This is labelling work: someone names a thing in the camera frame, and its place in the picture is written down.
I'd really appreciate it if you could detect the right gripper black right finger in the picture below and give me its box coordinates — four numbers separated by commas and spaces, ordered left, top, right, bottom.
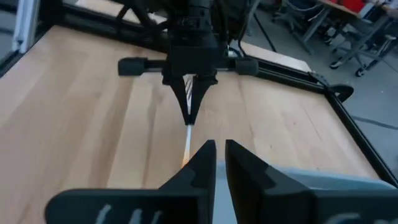
224, 139, 398, 224

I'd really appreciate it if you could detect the black aluminium table frame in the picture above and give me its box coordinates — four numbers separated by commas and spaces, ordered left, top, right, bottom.
0, 0, 398, 187

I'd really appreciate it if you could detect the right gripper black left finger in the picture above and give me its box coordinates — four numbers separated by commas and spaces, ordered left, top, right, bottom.
44, 139, 218, 224

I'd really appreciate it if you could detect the silver aluminium profile bar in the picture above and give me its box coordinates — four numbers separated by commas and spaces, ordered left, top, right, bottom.
11, 0, 41, 54

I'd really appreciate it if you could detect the light grey-blue plastic tray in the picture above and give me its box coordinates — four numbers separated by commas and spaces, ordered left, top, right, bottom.
213, 161, 396, 224

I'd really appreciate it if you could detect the fork with orange handle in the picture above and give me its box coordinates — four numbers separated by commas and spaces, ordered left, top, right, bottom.
181, 74, 194, 167

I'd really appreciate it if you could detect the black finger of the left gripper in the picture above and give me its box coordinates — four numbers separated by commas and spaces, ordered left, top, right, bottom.
169, 75, 192, 126
190, 76, 218, 125

